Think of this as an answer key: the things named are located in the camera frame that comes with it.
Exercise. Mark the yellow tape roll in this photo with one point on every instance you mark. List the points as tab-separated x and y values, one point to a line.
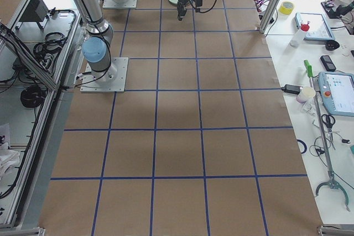
286	8

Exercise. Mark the white bottle red cap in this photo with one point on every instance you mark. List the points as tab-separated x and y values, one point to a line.
299	35

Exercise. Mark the teach pendant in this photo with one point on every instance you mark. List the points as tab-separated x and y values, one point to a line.
336	91
319	28

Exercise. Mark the paper cup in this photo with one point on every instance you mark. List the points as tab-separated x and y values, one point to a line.
305	94

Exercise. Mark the black scissors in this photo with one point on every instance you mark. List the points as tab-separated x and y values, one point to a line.
329	122

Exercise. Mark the long reach grabber tool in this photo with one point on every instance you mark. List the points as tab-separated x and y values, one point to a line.
331	183

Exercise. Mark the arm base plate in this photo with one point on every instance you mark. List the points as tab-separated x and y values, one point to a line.
114	80
119	4

